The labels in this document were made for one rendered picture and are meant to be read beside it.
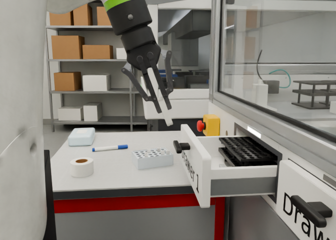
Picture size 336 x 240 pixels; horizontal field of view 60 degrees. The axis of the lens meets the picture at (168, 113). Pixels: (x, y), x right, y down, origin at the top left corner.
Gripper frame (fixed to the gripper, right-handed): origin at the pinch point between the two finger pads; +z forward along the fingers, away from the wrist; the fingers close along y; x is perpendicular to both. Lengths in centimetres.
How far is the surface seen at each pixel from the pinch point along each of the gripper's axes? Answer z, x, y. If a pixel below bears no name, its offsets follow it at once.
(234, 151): 13.7, 6.6, -11.9
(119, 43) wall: -46, -418, 20
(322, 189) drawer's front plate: 12.5, 33.0, -16.7
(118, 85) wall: 18, -418, 46
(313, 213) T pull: 12.8, 36.7, -12.8
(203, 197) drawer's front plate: 15.5, 17.6, -0.8
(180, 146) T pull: 8.4, 4.3, -0.5
